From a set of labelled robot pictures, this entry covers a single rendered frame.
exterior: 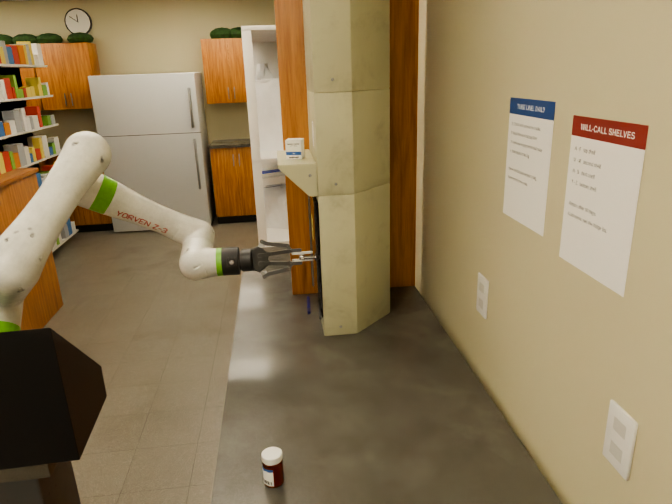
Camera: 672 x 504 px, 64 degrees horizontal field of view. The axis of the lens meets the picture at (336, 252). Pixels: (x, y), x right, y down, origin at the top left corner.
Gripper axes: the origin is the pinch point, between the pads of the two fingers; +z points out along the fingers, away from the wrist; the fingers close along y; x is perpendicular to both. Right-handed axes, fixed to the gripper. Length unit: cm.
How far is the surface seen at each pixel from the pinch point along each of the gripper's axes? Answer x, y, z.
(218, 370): 161, -83, -51
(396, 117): 16, 46, 38
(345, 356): -18.5, -29.9, 10.5
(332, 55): -25, 58, 11
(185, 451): 87, -101, -61
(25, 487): -46, -48, -72
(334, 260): -10.7, -1.0, 9.6
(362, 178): -13.7, 24.0, 19.5
